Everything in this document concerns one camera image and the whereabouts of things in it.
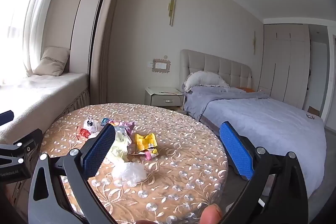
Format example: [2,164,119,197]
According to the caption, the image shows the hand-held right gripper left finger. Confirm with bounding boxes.
[28,123,117,224]

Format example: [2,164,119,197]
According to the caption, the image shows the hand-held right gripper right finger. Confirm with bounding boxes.
[219,121,314,224]

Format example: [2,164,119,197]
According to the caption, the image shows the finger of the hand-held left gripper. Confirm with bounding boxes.
[0,128,44,165]
[0,109,14,127]

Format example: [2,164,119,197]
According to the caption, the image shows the pale yellow wrapper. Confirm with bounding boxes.
[106,132,133,163]

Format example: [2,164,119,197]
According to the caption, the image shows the white translucent plastic bag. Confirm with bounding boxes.
[112,161,147,186]

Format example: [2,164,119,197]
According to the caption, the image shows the yellow snack wrapper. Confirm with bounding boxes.
[134,133,158,152]

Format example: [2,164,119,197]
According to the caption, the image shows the pink fruit print wrapper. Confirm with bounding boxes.
[136,148,159,161]

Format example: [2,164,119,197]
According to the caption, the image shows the person's right hand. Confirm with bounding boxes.
[196,204,224,224]

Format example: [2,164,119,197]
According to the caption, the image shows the white brown snack wrapper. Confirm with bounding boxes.
[83,116,97,132]

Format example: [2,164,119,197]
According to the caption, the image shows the lilac pink wrapper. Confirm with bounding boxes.
[119,121,137,135]

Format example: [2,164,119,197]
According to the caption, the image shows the beige window seat cover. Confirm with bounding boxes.
[0,72,91,146]

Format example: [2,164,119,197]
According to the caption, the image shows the grey blue duvet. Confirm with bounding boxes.
[184,85,327,198]

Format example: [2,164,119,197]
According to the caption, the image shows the embroidered beige tablecloth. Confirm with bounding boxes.
[39,103,229,224]

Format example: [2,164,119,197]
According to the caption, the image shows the beige cushion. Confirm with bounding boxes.
[33,46,71,76]

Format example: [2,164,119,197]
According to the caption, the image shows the white frilled pillow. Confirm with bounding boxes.
[184,71,230,92]

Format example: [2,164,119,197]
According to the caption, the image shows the beige nightstand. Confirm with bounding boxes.
[144,87,185,110]

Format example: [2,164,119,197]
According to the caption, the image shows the beige tufted headboard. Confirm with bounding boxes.
[180,49,252,90]

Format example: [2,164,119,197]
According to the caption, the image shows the beige wardrobe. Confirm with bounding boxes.
[259,24,311,111]

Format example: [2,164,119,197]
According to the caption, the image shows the white sheer curtain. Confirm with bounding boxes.
[0,0,70,85]

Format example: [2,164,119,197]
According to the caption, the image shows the scalloped wall switch frame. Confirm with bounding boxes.
[153,58,171,73]

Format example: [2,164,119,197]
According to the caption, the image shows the long gold wall lamp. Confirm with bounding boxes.
[168,0,176,28]

